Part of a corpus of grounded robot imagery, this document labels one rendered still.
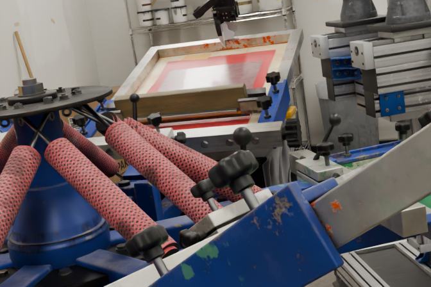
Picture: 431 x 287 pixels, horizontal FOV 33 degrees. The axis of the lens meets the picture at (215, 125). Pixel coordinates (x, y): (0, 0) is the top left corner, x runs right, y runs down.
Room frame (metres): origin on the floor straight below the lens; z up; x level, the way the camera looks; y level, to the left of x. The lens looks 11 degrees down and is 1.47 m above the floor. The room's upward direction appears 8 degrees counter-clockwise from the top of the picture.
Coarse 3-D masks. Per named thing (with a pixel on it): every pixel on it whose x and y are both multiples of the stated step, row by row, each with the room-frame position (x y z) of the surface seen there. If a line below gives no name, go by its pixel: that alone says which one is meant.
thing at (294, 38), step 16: (272, 32) 2.66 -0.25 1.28; (288, 32) 2.62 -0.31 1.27; (160, 48) 2.76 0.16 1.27; (176, 48) 2.73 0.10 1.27; (192, 48) 2.72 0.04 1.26; (208, 48) 2.70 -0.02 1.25; (224, 48) 2.68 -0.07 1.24; (240, 48) 2.67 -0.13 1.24; (288, 48) 2.47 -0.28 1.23; (144, 64) 2.63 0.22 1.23; (288, 64) 2.33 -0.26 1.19; (128, 80) 2.51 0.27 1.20; (288, 80) 2.25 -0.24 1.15
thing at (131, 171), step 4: (128, 168) 1.78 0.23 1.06; (132, 168) 1.77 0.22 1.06; (128, 172) 1.76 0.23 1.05; (132, 172) 1.75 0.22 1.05; (136, 172) 1.75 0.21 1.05; (124, 176) 1.75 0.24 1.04; (128, 176) 1.75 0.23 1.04; (132, 176) 1.74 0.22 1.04; (136, 176) 1.74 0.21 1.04; (140, 176) 1.74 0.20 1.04
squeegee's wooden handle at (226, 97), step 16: (128, 96) 2.18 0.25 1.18; (144, 96) 2.16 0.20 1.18; (160, 96) 2.14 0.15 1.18; (176, 96) 2.13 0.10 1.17; (192, 96) 2.11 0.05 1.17; (208, 96) 2.10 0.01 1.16; (224, 96) 2.09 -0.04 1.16; (240, 96) 2.08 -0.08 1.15; (128, 112) 2.18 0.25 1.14; (144, 112) 2.17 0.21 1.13; (160, 112) 2.16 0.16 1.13; (176, 112) 2.14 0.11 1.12
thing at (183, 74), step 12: (180, 60) 2.69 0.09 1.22; (192, 60) 2.66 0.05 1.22; (204, 60) 2.63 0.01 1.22; (216, 60) 2.61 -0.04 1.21; (168, 72) 2.60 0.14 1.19; (180, 72) 2.57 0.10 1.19; (192, 72) 2.54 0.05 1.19; (204, 72) 2.52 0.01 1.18; (156, 84) 2.51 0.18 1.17; (168, 84) 2.49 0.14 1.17; (180, 84) 2.47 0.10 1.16; (192, 84) 2.44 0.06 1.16; (204, 84) 2.42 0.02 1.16
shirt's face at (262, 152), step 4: (284, 124) 2.58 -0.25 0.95; (264, 148) 2.25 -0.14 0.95; (268, 148) 2.24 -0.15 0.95; (204, 152) 2.31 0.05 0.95; (208, 152) 2.30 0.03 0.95; (212, 152) 2.29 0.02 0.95; (216, 152) 2.28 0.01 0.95; (220, 152) 2.28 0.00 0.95; (224, 152) 2.27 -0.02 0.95; (228, 152) 2.26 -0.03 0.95; (232, 152) 2.25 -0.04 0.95; (252, 152) 2.21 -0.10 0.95; (256, 152) 2.20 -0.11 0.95; (260, 152) 2.20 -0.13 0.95; (264, 152) 2.19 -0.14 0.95; (208, 156) 2.24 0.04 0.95; (212, 156) 2.24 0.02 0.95; (216, 156) 2.23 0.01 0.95; (220, 156) 2.22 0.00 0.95; (224, 156) 2.21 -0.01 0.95; (256, 156) 2.15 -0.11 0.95; (260, 156) 2.15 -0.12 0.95; (216, 160) 2.18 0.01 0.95
